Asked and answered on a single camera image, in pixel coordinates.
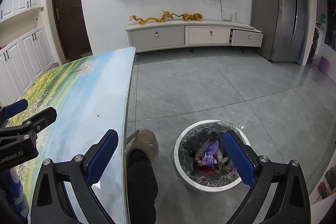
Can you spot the white tv cabinet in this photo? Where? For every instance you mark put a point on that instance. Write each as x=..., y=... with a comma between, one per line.
x=184, y=34

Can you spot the silver double door refrigerator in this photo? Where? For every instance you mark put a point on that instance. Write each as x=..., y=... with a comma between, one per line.
x=283, y=25

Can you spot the black trouser leg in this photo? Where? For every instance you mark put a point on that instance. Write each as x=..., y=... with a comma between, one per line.
x=142, y=188

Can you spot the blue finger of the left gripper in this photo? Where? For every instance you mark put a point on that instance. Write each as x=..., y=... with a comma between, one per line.
x=13, y=109
x=42, y=119

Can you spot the black bin liner bag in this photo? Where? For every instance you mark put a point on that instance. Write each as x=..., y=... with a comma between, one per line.
x=207, y=158

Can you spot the white shoe cabinet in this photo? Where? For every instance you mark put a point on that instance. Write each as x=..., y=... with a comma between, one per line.
x=25, y=49

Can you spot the golden dragon ornament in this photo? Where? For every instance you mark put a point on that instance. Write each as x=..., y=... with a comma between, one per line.
x=167, y=15

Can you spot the white round trash bin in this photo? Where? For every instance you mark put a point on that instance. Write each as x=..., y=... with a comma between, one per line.
x=210, y=155

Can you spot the dark brown entrance door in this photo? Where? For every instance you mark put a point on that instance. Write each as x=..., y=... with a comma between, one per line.
x=71, y=28

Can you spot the purple wrapper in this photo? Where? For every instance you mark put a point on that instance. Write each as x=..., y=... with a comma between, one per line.
x=208, y=156

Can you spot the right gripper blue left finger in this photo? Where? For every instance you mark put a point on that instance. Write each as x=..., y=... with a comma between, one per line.
x=98, y=157

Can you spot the landscape print table mat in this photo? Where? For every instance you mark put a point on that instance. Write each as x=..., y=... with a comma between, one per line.
x=90, y=97

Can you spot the white router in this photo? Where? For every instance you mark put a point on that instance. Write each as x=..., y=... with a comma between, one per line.
x=234, y=15

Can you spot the red snack wrapper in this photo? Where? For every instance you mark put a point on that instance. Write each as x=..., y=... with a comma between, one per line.
x=211, y=171

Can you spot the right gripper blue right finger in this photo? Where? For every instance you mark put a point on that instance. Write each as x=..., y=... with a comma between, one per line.
x=243, y=157

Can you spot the beige slipper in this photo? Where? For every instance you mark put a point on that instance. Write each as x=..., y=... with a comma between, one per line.
x=146, y=142

